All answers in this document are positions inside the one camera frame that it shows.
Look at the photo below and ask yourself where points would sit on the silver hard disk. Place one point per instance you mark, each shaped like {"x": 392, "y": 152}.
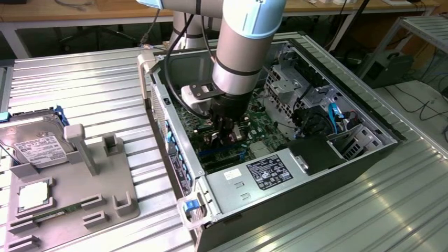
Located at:
{"x": 34, "y": 147}

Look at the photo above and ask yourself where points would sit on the black plastic shroud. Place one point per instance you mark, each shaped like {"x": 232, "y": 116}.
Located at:
{"x": 314, "y": 155}

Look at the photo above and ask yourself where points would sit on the short black expansion slot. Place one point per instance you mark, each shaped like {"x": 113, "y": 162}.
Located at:
{"x": 213, "y": 158}
{"x": 216, "y": 164}

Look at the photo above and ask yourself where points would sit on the wooden desk white frame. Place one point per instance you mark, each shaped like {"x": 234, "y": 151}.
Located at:
{"x": 69, "y": 14}

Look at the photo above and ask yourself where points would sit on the long blue expansion slot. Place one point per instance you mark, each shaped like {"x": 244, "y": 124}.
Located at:
{"x": 209, "y": 151}

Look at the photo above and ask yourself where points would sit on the silver chipset heatsink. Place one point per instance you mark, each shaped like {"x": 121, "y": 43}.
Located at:
{"x": 260, "y": 148}

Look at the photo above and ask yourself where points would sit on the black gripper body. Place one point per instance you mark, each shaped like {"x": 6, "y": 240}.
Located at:
{"x": 230, "y": 107}

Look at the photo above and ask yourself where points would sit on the silver CPU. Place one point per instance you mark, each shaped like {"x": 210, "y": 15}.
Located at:
{"x": 33, "y": 195}

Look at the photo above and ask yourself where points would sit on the green graphics card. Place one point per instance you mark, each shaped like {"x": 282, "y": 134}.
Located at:
{"x": 238, "y": 134}

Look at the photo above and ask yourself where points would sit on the grey parts rack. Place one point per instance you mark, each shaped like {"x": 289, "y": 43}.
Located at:
{"x": 69, "y": 189}

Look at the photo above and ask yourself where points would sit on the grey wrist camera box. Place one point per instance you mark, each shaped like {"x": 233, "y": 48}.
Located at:
{"x": 190, "y": 101}

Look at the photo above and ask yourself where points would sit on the black chair base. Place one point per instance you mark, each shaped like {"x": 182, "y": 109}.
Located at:
{"x": 98, "y": 31}

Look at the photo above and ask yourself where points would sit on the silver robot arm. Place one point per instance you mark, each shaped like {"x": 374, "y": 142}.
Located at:
{"x": 241, "y": 52}

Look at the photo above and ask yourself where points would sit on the grey power supply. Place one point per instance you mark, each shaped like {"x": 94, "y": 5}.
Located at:
{"x": 226, "y": 194}

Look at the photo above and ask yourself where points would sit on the metal disk bay cage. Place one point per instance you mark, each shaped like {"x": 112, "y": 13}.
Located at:
{"x": 282, "y": 86}

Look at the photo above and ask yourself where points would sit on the short blue expansion slot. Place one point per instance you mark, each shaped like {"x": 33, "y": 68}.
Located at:
{"x": 241, "y": 155}

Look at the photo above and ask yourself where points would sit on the green motherboard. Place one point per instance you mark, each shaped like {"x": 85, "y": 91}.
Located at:
{"x": 265, "y": 126}

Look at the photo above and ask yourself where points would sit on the perforated metal disk bay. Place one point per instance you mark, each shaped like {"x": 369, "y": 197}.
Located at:
{"x": 353, "y": 149}

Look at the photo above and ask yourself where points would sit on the green RAM stick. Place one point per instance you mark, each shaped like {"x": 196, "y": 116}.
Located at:
{"x": 58, "y": 212}

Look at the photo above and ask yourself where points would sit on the metal slat side table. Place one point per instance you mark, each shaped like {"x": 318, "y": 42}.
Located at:
{"x": 428, "y": 26}

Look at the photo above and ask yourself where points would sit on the blue case latch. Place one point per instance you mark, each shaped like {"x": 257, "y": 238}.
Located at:
{"x": 190, "y": 206}

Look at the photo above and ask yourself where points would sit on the dark metal side frame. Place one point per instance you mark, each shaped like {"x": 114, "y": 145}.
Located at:
{"x": 5, "y": 86}

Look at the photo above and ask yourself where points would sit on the black open PC case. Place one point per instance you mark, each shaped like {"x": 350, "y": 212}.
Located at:
{"x": 314, "y": 191}

